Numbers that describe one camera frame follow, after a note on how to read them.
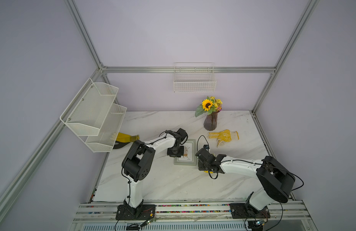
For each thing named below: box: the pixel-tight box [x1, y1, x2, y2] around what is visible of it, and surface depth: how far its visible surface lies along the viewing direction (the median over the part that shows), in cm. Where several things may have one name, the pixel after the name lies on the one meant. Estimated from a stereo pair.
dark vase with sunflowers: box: [194, 95, 223, 131], surface depth 92 cm
